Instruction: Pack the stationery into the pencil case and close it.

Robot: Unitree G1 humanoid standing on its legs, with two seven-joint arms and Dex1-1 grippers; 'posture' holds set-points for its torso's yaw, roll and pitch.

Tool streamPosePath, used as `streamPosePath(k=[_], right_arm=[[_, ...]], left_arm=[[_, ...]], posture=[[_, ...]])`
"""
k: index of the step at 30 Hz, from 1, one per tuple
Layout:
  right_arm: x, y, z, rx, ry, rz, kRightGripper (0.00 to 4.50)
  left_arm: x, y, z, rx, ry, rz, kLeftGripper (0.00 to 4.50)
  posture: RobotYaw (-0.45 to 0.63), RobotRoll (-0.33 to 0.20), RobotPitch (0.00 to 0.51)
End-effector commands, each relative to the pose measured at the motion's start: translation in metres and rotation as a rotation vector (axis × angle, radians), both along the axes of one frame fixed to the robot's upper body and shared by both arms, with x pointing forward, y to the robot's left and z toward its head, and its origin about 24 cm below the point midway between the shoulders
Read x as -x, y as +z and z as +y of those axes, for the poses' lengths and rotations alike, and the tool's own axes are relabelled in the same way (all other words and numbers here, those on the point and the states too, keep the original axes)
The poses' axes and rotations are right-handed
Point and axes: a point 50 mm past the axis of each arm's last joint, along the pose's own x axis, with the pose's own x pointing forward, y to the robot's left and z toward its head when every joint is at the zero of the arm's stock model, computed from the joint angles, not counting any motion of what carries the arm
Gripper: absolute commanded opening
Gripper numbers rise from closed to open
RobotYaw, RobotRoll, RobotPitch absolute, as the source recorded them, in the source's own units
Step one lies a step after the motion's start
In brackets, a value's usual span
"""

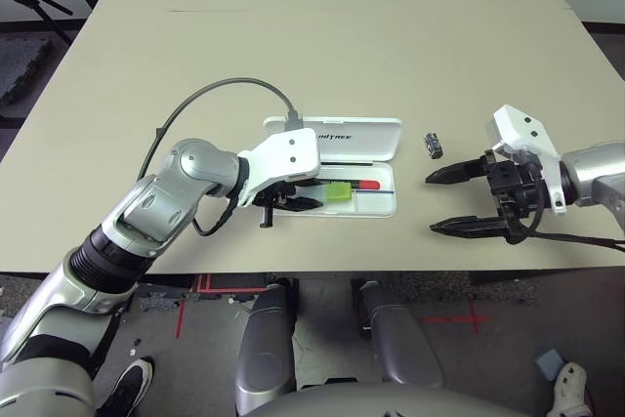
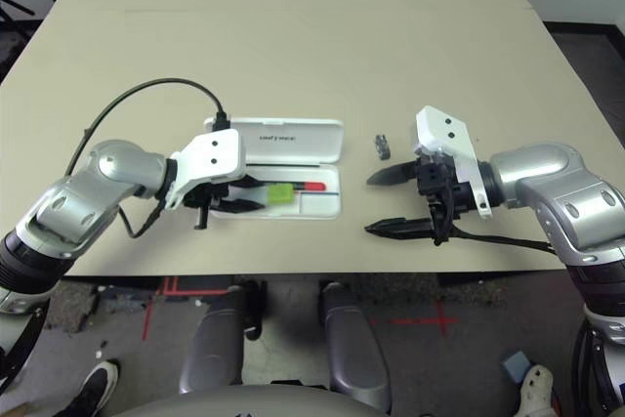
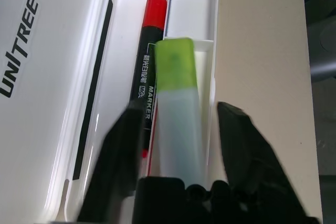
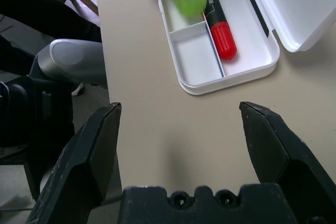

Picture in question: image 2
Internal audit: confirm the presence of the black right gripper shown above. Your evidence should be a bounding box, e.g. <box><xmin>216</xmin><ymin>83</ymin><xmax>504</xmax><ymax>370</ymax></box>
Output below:
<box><xmin>364</xmin><ymin>152</ymin><xmax>478</xmax><ymax>245</ymax></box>

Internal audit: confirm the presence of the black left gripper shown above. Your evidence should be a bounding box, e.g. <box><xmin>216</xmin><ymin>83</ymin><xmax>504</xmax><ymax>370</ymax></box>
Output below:
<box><xmin>183</xmin><ymin>176</ymin><xmax>270</xmax><ymax>231</ymax></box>

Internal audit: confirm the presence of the translucent highlighter with green cap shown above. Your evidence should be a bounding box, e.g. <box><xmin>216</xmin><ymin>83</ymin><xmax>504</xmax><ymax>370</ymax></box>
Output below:
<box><xmin>243</xmin><ymin>183</ymin><xmax>295</xmax><ymax>207</ymax></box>

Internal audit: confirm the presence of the small black binder clip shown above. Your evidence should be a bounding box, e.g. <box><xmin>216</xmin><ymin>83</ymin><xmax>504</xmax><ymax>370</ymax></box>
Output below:
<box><xmin>373</xmin><ymin>133</ymin><xmax>393</xmax><ymax>161</ymax></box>

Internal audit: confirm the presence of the white plastic pencil case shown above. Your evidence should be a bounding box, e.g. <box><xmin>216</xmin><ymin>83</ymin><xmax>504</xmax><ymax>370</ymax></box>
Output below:
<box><xmin>203</xmin><ymin>116</ymin><xmax>345</xmax><ymax>222</ymax></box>

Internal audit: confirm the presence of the grey left robot leg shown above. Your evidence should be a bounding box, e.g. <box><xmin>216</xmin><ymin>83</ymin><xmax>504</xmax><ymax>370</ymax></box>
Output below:
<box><xmin>178</xmin><ymin>282</ymin><xmax>245</xmax><ymax>396</ymax></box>

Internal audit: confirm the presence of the grey robot leg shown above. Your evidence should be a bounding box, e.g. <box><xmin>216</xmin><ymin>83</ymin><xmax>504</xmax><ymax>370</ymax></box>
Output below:
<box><xmin>178</xmin><ymin>282</ymin><xmax>245</xmax><ymax>396</ymax></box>
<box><xmin>319</xmin><ymin>282</ymin><xmax>392</xmax><ymax>413</ymax></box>

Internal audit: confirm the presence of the grey right robot leg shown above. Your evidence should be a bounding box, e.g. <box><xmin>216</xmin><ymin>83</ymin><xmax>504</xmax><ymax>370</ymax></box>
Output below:
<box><xmin>319</xmin><ymin>282</ymin><xmax>392</xmax><ymax>413</ymax></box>

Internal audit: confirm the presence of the blue foam block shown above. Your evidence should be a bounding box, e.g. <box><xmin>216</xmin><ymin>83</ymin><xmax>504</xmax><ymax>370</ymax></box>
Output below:
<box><xmin>501</xmin><ymin>351</ymin><xmax>533</xmax><ymax>382</ymax></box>

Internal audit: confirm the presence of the dark foam floor piece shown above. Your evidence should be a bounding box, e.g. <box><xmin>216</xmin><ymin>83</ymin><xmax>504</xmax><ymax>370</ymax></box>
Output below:
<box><xmin>46</xmin><ymin>282</ymin><xmax>99</xmax><ymax>333</ymax></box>

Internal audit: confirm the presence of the grey robot torso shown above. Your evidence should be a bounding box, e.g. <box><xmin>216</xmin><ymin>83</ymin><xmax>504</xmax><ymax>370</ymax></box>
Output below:
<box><xmin>109</xmin><ymin>382</ymin><xmax>392</xmax><ymax>417</ymax></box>

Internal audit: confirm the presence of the black sneaker with white sole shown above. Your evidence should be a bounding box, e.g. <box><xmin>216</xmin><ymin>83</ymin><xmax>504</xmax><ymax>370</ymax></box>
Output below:
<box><xmin>62</xmin><ymin>359</ymin><xmax>120</xmax><ymax>417</ymax></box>

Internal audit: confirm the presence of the black tripod rod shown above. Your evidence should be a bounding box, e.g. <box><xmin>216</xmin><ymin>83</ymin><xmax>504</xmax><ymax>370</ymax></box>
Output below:
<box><xmin>0</xmin><ymin>0</ymin><xmax>35</xmax><ymax>18</ymax></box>

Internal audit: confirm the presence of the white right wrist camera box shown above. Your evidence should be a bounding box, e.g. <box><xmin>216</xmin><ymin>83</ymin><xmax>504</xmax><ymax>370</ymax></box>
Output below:
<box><xmin>414</xmin><ymin>104</ymin><xmax>492</xmax><ymax>219</ymax></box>

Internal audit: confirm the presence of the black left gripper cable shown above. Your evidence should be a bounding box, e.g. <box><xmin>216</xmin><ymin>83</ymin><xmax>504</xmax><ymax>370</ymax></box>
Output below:
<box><xmin>116</xmin><ymin>196</ymin><xmax>167</xmax><ymax>240</ymax></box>

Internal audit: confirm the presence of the black left camera cable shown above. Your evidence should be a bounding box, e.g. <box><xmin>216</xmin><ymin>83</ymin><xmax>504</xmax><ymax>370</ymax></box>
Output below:
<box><xmin>65</xmin><ymin>77</ymin><xmax>231</xmax><ymax>179</ymax></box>

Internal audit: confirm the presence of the black cable bundle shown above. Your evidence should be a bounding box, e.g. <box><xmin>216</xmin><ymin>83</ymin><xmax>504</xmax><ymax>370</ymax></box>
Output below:
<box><xmin>570</xmin><ymin>323</ymin><xmax>611</xmax><ymax>417</ymax></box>

